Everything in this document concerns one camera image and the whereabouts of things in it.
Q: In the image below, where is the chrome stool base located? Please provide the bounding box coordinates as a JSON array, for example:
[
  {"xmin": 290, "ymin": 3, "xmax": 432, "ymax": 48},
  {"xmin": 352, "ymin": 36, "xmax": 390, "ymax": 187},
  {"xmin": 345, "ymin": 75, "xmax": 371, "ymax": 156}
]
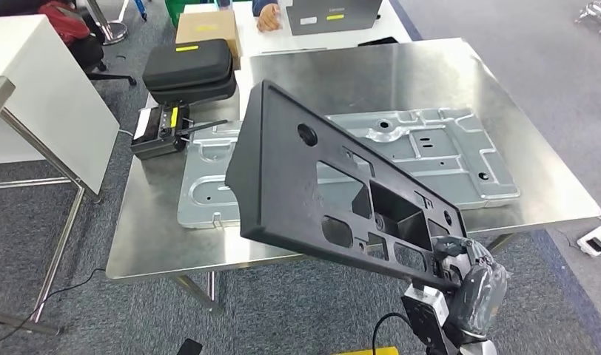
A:
[{"xmin": 574, "ymin": 0, "xmax": 601, "ymax": 36}]

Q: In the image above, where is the white panel board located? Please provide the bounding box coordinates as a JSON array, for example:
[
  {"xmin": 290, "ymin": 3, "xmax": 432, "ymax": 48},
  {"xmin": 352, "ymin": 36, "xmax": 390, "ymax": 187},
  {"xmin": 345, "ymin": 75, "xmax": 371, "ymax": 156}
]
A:
[{"xmin": 0, "ymin": 14, "xmax": 121, "ymax": 196}]

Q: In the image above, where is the yellow floor tape square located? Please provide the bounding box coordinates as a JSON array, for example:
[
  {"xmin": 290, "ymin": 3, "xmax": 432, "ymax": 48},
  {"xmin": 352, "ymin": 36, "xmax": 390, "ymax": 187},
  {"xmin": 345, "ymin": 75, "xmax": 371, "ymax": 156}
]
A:
[{"xmin": 332, "ymin": 346, "xmax": 400, "ymax": 355}]

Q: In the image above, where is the black controller cable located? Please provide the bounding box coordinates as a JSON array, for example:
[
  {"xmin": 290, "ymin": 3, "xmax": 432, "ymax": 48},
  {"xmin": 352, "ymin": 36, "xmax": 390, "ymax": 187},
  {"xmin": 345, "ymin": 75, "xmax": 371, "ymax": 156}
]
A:
[{"xmin": 0, "ymin": 268, "xmax": 107, "ymax": 349}]

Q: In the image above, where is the black zip case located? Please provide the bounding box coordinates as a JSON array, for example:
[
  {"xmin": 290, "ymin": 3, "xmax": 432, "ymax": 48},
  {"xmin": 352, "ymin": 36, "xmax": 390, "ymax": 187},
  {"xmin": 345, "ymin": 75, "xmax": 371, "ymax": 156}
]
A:
[
  {"xmin": 142, "ymin": 38, "xmax": 234, "ymax": 92},
  {"xmin": 150, "ymin": 73, "xmax": 238, "ymax": 105}
]

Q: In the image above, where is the black device with yellow mark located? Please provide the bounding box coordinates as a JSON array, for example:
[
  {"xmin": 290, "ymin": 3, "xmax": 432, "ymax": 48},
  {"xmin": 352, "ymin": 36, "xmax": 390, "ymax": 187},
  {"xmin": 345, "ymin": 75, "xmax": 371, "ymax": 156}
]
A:
[{"xmin": 130, "ymin": 103, "xmax": 229, "ymax": 160}]

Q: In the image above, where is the grey laptop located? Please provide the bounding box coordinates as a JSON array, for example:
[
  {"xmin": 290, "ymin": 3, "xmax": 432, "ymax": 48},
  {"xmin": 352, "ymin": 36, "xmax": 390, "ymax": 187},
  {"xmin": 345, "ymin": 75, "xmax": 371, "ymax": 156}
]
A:
[{"xmin": 286, "ymin": 0, "xmax": 384, "ymax": 36}]

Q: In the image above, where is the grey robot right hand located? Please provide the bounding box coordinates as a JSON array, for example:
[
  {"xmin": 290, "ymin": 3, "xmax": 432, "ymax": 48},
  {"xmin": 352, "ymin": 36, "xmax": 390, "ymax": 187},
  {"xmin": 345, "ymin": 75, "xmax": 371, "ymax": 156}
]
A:
[{"xmin": 430, "ymin": 236, "xmax": 508, "ymax": 344}]

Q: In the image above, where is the person's hand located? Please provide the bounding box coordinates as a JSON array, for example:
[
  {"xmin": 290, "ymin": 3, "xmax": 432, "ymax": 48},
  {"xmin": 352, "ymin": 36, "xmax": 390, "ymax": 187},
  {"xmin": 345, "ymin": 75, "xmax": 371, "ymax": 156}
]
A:
[{"xmin": 256, "ymin": 4, "xmax": 282, "ymax": 33}]

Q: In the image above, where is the black plastic plate bracket part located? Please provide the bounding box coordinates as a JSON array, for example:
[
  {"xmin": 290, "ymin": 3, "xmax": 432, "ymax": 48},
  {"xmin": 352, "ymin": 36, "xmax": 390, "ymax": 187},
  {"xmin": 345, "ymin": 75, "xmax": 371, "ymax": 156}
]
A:
[{"xmin": 224, "ymin": 79, "xmax": 471, "ymax": 291}]

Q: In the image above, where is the steel workbench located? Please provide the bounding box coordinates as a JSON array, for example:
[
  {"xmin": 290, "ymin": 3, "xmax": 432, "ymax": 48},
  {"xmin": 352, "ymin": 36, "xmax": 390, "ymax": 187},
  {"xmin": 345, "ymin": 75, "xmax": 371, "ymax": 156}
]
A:
[{"xmin": 105, "ymin": 38, "xmax": 601, "ymax": 314}]

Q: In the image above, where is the black office chair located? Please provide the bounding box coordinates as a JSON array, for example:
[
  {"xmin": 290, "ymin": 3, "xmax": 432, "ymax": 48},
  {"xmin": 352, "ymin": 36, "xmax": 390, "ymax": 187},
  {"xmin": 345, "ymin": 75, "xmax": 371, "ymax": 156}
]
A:
[{"xmin": 67, "ymin": 34, "xmax": 137, "ymax": 87}]

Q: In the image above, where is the dark grey robot body part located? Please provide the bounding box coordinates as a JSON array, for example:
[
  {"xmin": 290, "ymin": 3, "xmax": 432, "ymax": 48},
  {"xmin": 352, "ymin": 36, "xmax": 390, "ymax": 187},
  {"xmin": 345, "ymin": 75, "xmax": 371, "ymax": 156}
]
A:
[{"xmin": 175, "ymin": 339, "xmax": 204, "ymax": 355}]

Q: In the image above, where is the green crate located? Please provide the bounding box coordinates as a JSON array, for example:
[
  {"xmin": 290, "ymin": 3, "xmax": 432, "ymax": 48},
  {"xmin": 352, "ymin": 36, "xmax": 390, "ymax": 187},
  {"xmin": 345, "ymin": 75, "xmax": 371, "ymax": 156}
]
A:
[{"xmin": 164, "ymin": 0, "xmax": 218, "ymax": 28}]

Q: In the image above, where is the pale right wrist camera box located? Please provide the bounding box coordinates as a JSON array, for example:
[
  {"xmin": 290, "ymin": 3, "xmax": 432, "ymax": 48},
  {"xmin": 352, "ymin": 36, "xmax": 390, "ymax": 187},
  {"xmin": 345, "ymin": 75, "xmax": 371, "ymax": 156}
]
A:
[{"xmin": 402, "ymin": 283, "xmax": 451, "ymax": 355}]

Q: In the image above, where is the cardboard box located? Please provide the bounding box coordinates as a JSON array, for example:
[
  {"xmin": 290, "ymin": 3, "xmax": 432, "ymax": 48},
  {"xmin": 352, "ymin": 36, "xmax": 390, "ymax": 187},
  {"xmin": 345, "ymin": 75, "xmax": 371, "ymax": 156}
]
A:
[{"xmin": 175, "ymin": 10, "xmax": 243, "ymax": 70}]

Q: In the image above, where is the white floor socket box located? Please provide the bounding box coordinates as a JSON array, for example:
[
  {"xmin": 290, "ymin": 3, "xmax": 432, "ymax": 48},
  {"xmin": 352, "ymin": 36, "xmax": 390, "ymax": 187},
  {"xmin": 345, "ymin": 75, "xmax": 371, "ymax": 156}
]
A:
[{"xmin": 576, "ymin": 225, "xmax": 601, "ymax": 258}]

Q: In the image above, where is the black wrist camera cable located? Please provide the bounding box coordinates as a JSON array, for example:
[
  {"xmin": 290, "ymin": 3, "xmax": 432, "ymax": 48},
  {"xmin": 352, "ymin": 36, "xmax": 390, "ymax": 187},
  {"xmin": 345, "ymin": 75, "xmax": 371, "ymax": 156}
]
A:
[{"xmin": 371, "ymin": 312, "xmax": 413, "ymax": 355}]

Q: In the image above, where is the stamped sheet metal panel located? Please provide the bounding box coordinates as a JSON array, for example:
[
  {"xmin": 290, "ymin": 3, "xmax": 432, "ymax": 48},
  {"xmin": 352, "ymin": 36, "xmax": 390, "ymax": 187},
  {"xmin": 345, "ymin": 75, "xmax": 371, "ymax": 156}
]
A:
[{"xmin": 176, "ymin": 107, "xmax": 521, "ymax": 230}]

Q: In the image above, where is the red bag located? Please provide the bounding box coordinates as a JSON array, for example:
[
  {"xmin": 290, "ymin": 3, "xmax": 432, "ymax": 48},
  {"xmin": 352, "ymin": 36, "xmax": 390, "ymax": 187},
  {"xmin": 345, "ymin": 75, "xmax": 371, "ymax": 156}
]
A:
[{"xmin": 38, "ymin": 0, "xmax": 92, "ymax": 46}]

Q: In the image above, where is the white table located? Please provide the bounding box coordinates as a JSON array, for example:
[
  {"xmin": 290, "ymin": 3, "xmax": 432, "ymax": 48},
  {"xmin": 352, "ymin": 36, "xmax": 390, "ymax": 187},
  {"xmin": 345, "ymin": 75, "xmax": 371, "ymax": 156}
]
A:
[{"xmin": 182, "ymin": 0, "xmax": 413, "ymax": 57}]

